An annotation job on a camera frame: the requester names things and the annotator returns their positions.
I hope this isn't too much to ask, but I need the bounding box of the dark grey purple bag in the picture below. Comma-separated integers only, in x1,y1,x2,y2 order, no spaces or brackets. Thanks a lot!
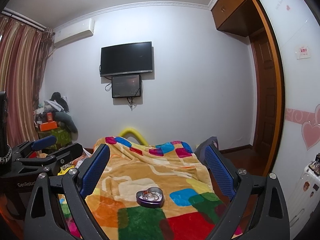
194,137,219,167

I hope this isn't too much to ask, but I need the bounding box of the pile of clothes and boxes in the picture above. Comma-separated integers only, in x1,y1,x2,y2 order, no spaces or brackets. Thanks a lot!
34,92,78,134

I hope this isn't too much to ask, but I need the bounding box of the white wall air conditioner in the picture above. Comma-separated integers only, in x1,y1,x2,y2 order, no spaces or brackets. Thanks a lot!
54,18,95,48

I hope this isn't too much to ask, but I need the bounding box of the colourful patchwork fleece blanket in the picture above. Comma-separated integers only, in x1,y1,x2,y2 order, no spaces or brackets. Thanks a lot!
57,135,243,240

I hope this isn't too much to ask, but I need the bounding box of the purple heart-shaped tin box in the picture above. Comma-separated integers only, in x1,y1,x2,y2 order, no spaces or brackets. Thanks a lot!
136,187,164,209

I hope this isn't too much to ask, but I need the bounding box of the brown wooden door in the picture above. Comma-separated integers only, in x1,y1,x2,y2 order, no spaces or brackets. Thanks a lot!
250,31,277,167

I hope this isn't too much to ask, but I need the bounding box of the striped pink brown curtain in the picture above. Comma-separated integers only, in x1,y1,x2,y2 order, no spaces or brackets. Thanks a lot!
1,15,53,147

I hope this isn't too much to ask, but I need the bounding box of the green patterned cloth-covered stand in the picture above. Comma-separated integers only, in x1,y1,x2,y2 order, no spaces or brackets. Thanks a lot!
37,127,72,151

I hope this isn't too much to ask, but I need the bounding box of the wooden overhead wardrobe cabinet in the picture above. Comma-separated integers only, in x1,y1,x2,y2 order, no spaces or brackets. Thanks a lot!
211,0,265,37

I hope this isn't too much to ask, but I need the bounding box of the white suitcase with stickers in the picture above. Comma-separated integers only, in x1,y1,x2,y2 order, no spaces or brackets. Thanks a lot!
287,165,320,239

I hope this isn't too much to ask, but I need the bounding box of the orange box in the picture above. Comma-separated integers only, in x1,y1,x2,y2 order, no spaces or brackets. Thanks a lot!
39,121,58,132

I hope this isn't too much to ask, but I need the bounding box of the yellow curved foam bed rail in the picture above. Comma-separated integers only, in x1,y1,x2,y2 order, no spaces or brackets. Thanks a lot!
119,127,149,146

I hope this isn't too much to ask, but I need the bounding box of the large wall-mounted black television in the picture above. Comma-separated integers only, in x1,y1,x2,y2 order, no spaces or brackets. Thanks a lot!
100,41,153,76

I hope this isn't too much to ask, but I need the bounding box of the striped patterned quilt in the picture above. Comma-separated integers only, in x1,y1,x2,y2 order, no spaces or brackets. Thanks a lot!
58,151,92,175

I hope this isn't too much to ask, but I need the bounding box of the white heart-print sliding wardrobe door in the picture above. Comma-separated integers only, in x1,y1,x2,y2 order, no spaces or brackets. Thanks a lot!
259,0,319,199

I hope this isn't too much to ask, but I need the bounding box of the small wall-mounted black monitor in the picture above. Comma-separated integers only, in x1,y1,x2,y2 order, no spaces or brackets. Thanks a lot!
111,74,142,99

